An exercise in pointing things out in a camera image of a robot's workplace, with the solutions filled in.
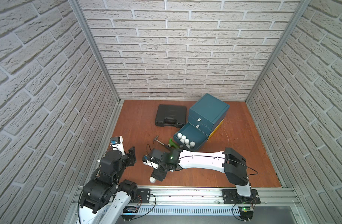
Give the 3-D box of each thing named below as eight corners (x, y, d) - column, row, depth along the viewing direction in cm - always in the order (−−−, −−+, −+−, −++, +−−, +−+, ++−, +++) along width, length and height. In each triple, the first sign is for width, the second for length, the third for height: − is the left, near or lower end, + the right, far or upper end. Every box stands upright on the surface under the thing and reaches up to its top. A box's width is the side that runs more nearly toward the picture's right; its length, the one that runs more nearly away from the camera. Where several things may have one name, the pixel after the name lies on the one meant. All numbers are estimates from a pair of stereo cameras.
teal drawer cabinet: (185, 128, 103) (187, 109, 86) (201, 112, 113) (206, 92, 96) (206, 143, 96) (213, 125, 78) (221, 125, 106) (230, 105, 88)
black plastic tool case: (155, 129, 103) (155, 125, 98) (158, 109, 115) (157, 104, 111) (187, 129, 103) (187, 125, 99) (185, 109, 116) (186, 104, 111)
